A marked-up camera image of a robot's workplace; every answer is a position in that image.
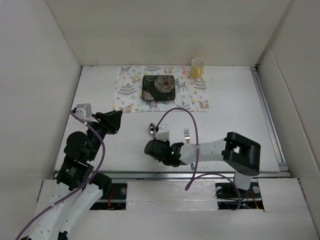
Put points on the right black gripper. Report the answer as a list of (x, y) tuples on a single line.
[(167, 141)]

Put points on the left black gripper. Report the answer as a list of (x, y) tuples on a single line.
[(110, 120)]

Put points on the fork with teal handle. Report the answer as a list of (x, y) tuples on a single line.
[(187, 138)]

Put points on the spoon with teal handle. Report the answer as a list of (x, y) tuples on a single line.
[(153, 129)]

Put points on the black floral square plate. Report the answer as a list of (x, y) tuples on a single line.
[(159, 88)]

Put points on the floral animal print cloth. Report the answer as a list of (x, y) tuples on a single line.
[(191, 94)]

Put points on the yellow mug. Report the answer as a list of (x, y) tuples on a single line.
[(197, 67)]

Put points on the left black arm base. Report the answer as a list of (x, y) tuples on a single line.
[(114, 195)]

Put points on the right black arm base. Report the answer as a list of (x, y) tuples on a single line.
[(228, 199)]

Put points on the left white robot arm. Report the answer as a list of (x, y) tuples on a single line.
[(78, 185)]

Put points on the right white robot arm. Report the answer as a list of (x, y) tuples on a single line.
[(239, 152)]

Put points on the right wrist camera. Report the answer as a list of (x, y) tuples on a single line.
[(163, 133)]

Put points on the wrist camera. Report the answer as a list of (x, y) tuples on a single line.
[(163, 133), (83, 113)]

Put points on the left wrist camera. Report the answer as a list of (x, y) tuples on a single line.
[(83, 113)]

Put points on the aluminium front rail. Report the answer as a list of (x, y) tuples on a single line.
[(180, 175)]

